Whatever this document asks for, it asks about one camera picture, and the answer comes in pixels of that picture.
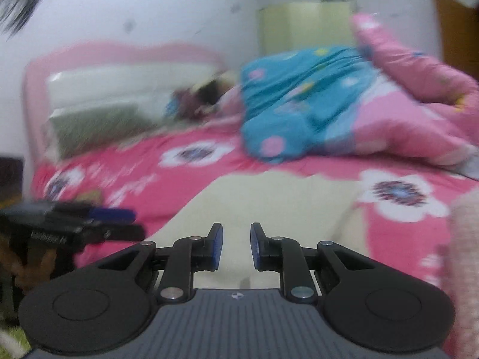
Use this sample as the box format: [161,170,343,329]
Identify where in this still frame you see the dark nightstand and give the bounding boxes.
[0,154,25,206]

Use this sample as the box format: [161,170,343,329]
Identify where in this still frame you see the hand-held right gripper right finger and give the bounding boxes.
[250,222,379,303]

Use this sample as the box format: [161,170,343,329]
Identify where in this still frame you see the green mat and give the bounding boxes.
[0,325,32,359]

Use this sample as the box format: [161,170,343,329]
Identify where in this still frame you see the pink floral bed sheet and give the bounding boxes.
[31,121,479,309]

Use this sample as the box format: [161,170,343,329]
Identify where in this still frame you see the blue and pink patterned quilt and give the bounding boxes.
[239,12,479,181]

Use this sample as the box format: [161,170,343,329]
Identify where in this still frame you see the pale yellow cabinet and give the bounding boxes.
[255,0,358,57]

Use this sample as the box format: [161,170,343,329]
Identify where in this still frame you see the pink bed headboard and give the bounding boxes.
[23,42,227,159]

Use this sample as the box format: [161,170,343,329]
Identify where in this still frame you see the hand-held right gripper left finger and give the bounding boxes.
[97,222,224,303]

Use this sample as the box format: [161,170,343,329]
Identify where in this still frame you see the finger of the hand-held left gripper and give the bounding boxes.
[85,206,136,224]
[79,223,146,243]

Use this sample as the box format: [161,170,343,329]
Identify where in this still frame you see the checked pillow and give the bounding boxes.
[48,104,152,158]

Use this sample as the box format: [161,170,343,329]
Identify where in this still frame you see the cream sweatshirt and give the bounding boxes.
[149,170,362,294]

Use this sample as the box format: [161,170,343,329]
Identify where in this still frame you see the maroon plush toy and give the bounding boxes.
[173,87,211,121]

